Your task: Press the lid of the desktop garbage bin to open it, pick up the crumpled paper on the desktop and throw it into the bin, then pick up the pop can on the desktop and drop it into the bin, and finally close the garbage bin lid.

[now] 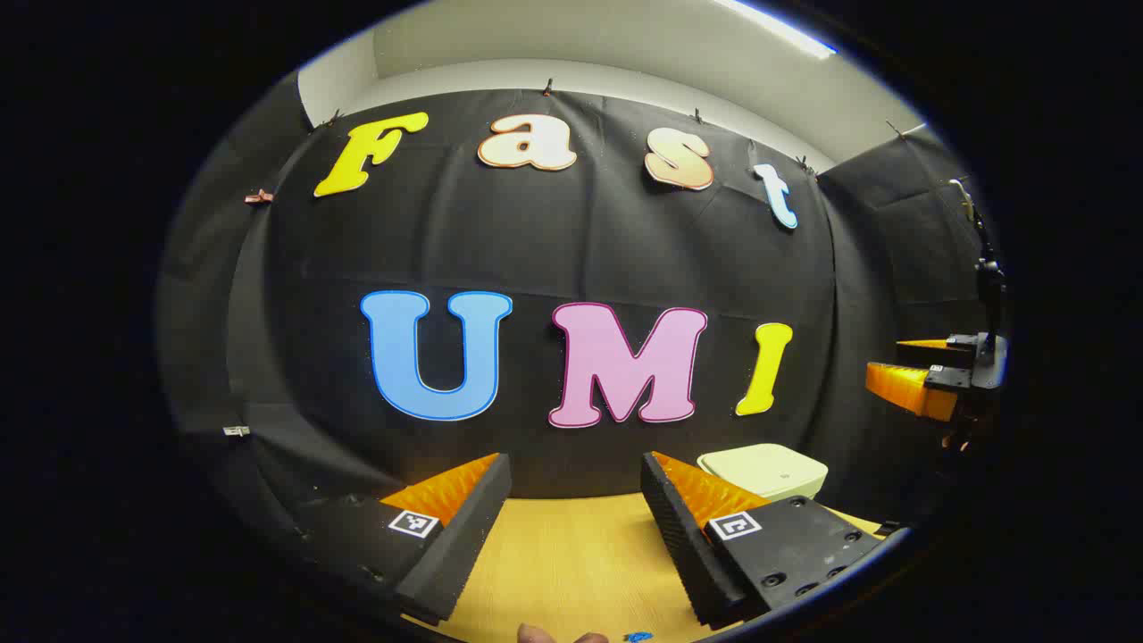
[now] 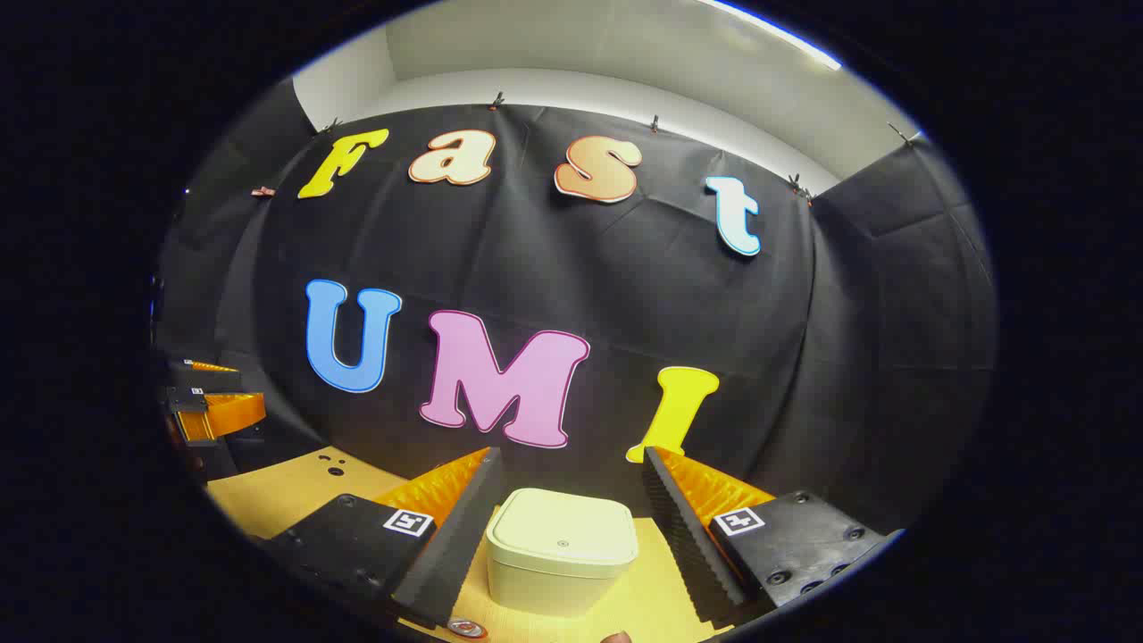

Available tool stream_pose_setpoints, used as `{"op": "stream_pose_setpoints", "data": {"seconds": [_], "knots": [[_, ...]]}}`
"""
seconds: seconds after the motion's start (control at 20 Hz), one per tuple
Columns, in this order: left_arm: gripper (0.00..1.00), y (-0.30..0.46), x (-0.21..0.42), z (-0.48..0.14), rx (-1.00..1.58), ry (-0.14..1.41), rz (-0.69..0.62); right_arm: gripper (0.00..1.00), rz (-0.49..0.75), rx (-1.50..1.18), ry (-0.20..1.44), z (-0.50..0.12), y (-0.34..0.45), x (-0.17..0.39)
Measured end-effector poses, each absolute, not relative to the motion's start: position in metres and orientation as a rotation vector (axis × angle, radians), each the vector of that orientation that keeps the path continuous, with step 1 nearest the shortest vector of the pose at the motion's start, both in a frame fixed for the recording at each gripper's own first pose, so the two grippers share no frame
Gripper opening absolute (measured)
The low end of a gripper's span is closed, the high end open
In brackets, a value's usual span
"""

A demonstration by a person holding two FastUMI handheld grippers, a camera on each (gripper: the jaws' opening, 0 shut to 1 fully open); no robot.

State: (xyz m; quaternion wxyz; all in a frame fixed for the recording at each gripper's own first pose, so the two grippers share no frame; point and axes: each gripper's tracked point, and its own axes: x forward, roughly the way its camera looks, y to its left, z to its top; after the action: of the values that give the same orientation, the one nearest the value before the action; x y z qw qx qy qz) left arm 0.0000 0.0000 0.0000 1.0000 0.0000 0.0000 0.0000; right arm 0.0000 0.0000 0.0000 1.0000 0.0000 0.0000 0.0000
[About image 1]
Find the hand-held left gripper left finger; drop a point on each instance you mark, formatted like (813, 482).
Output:
(464, 545)

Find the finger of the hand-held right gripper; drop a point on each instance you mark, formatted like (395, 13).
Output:
(902, 388)
(960, 343)

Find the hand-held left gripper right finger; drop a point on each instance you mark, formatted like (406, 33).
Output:
(679, 545)

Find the pale green desktop garbage bin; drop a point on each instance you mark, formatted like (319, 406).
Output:
(763, 469)

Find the wooden desktop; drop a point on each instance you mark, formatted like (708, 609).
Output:
(571, 572)

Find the copper cloth clip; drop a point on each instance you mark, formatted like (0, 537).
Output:
(259, 196)

